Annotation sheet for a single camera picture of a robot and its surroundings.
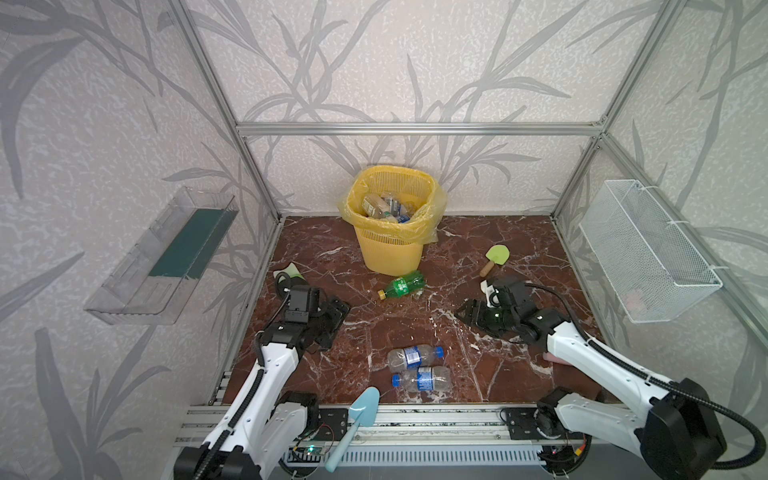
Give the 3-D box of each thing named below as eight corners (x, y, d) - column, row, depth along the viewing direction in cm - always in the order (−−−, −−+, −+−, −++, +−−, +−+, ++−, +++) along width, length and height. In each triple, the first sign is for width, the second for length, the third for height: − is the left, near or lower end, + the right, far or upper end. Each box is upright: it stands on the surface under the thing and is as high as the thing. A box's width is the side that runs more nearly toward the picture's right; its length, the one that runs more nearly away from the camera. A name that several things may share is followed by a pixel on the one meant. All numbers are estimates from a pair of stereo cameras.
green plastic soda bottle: (385, 309, 97) (384, 300, 92) (377, 297, 99) (376, 287, 95) (424, 287, 102) (425, 277, 97) (416, 276, 105) (417, 266, 100)
